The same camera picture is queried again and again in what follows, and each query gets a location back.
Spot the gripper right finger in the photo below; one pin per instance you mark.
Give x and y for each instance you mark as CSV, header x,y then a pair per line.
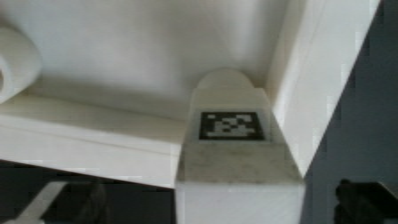
x,y
366,203

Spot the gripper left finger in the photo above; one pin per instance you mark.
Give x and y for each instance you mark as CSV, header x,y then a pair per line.
x,y
69,203

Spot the white leg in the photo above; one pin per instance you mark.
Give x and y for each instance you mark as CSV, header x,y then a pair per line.
x,y
238,184

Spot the white square tabletop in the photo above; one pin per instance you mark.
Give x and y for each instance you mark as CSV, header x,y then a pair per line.
x,y
126,51

